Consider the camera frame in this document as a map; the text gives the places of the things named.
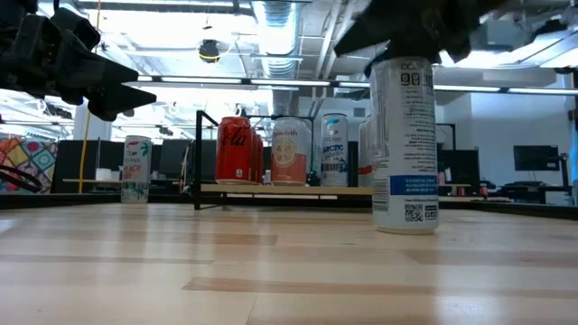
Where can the black table frame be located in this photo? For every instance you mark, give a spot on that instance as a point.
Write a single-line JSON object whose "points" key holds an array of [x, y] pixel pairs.
{"points": [[68, 200], [533, 210]]}

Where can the black office partition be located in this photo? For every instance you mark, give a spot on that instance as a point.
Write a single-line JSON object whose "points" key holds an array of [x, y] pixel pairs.
{"points": [[68, 162]]}

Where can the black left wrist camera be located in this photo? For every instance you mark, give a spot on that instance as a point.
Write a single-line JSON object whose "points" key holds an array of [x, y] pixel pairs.
{"points": [[77, 27]]}

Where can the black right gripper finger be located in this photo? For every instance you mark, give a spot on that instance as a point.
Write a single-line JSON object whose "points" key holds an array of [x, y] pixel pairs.
{"points": [[374, 65], [397, 40]]}

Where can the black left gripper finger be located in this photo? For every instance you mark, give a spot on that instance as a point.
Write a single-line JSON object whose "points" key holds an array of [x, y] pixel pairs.
{"points": [[119, 101], [99, 72]]}

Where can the wide silver spiral duct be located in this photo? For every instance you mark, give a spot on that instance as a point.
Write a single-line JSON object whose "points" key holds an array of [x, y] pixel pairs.
{"points": [[277, 36]]}

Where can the white column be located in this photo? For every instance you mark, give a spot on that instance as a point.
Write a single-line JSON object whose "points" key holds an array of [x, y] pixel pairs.
{"points": [[101, 131]]}

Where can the black wall monitor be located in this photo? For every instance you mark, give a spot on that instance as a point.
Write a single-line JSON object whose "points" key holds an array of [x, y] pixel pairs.
{"points": [[535, 158]]}

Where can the red soda can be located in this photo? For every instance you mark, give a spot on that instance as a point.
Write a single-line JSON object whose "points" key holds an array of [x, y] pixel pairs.
{"points": [[232, 153]]}

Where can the white can blue band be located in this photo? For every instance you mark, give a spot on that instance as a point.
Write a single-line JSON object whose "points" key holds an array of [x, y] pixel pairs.
{"points": [[404, 149]]}

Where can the black left table frame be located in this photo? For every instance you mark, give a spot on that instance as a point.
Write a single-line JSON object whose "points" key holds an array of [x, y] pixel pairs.
{"points": [[68, 200]]}

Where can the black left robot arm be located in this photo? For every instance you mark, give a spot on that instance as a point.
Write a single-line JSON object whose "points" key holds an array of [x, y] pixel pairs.
{"points": [[13, 5]]}

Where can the black ceiling dome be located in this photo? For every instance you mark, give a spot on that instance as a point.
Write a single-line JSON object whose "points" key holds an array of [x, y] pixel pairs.
{"points": [[210, 50]]}

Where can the white peach vibe can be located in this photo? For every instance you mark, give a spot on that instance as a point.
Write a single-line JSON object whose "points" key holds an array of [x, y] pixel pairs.
{"points": [[137, 176]]}

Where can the colourful patterned quilt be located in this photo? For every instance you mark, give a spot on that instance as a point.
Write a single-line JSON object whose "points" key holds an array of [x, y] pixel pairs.
{"points": [[27, 151]]}

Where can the white can black lid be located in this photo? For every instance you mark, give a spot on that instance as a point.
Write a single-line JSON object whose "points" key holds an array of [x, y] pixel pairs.
{"points": [[334, 153], [365, 153]]}

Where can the white box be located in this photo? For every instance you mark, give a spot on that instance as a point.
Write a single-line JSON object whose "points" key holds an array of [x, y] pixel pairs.
{"points": [[106, 174]]}

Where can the black right table frame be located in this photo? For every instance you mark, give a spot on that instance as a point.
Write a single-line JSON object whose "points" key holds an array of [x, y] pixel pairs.
{"points": [[533, 210]]}

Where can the pale pink can silver lid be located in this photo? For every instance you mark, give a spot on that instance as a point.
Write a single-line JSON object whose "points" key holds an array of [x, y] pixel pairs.
{"points": [[291, 153]]}

